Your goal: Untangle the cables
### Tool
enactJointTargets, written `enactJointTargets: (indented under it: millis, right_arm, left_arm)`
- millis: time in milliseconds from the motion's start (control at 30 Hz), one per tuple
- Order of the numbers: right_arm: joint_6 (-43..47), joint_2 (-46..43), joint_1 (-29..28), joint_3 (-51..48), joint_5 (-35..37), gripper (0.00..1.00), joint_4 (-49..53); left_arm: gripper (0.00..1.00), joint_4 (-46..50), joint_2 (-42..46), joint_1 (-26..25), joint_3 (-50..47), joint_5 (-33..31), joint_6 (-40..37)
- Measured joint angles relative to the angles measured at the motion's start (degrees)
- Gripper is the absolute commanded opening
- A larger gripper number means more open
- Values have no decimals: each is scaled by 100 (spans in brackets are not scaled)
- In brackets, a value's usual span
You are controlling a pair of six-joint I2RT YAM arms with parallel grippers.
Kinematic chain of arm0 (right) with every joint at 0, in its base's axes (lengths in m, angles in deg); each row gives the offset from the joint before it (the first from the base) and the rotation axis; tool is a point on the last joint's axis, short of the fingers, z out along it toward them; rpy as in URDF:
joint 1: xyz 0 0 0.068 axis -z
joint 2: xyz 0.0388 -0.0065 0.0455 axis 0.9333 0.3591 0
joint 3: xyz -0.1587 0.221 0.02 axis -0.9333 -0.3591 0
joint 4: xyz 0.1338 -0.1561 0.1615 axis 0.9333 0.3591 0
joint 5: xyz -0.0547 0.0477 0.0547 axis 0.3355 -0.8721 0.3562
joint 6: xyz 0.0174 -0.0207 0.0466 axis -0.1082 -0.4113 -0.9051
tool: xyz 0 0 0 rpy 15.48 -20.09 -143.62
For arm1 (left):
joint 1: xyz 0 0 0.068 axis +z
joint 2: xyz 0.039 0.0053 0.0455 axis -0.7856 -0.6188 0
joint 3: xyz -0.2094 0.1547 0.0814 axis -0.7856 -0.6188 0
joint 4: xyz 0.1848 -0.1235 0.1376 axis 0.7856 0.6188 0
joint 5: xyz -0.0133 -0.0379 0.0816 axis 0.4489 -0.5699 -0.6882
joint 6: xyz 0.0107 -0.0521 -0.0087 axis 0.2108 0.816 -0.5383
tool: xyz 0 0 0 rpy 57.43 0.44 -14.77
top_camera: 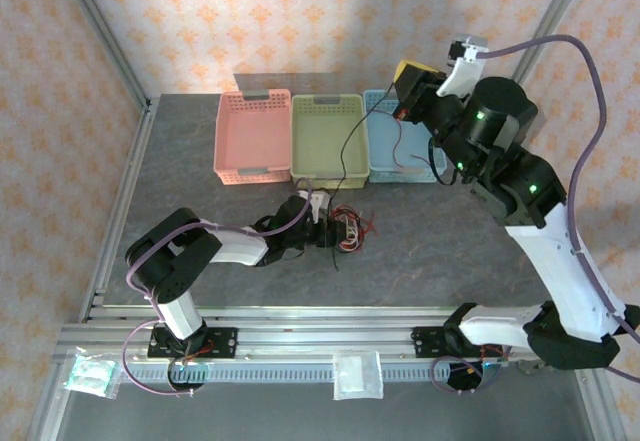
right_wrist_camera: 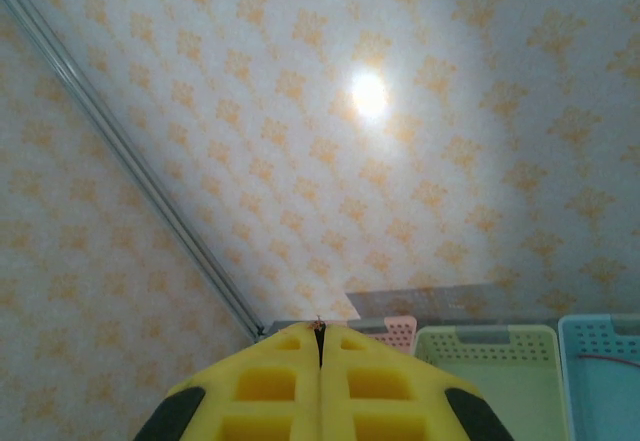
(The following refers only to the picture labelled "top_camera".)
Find pile of cables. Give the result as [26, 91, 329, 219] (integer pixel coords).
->
[334, 210, 369, 256]

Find red cable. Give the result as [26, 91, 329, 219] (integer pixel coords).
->
[332, 204, 379, 237]
[391, 110, 435, 169]
[339, 230, 369, 255]

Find blue perforated plastic basket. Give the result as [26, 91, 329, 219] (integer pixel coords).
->
[362, 89, 450, 185]

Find green perforated plastic basket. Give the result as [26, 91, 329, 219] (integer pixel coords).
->
[290, 93, 371, 191]

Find pink perforated plastic basket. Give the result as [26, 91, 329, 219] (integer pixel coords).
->
[213, 88, 293, 186]

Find plastic bag white contents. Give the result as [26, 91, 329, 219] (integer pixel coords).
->
[332, 350, 385, 402]

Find plastic bag green contents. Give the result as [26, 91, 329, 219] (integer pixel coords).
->
[63, 348, 121, 401]

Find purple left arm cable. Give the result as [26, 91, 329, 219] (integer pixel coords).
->
[122, 179, 315, 398]

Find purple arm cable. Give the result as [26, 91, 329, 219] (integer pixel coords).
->
[432, 34, 640, 395]
[122, 179, 315, 398]

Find aluminium mounting rail beams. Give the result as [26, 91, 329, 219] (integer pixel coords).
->
[54, 303, 601, 367]

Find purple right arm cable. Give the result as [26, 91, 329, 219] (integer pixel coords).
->
[432, 34, 640, 395]

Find aluminium frame post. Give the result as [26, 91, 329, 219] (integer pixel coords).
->
[517, 0, 596, 82]
[52, 0, 151, 107]

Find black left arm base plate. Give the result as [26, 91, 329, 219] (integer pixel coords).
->
[148, 326, 239, 361]

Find grey slotted cable duct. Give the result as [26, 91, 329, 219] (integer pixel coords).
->
[122, 363, 501, 383]

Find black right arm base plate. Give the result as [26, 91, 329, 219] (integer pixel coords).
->
[410, 325, 504, 361]

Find aluminium table side rail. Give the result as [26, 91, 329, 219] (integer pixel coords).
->
[78, 103, 160, 322]

